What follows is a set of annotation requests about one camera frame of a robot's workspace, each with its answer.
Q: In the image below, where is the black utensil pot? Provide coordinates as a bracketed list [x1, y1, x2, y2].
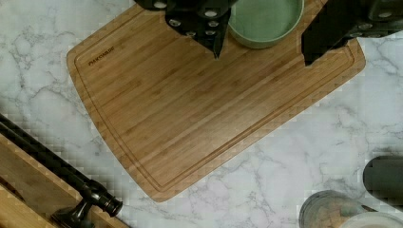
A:
[363, 156, 403, 211]

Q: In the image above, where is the dark metal drawer handle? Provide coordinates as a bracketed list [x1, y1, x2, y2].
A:
[0, 115, 123, 228]

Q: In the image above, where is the wooden drawer cabinet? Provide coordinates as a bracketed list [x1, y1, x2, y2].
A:
[0, 132, 131, 228]

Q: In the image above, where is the green ceramic bowl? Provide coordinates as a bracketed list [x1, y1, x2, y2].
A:
[228, 0, 305, 49]

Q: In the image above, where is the bamboo cutting board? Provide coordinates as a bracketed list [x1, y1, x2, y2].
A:
[67, 6, 365, 201]

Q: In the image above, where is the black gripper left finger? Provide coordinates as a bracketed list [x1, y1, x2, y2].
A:
[134, 0, 238, 59]

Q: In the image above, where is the clear plastic cereal jar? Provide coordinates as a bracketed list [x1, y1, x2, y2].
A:
[297, 189, 403, 228]

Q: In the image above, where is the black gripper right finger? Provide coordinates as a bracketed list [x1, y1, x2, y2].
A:
[301, 0, 403, 66]

